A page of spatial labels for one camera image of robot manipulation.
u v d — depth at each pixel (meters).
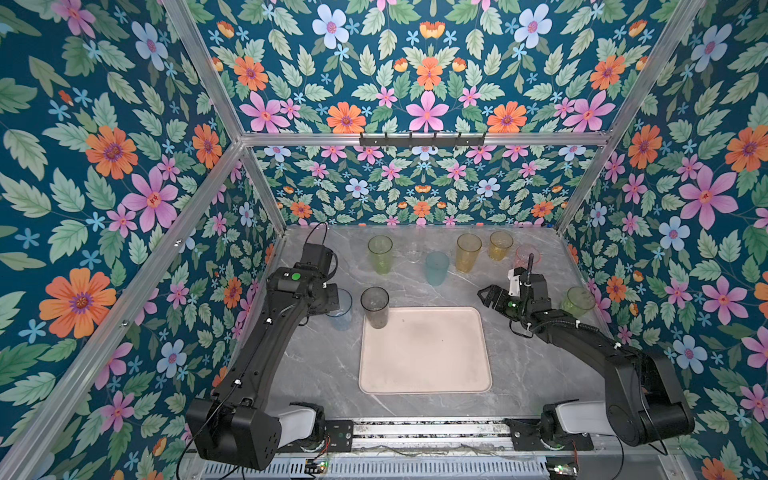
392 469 0.77
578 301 0.99
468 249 0.97
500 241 1.07
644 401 0.43
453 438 0.75
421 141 0.92
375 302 0.89
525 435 0.73
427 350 0.89
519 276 0.73
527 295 0.70
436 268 1.02
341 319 0.75
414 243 1.04
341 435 0.74
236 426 0.37
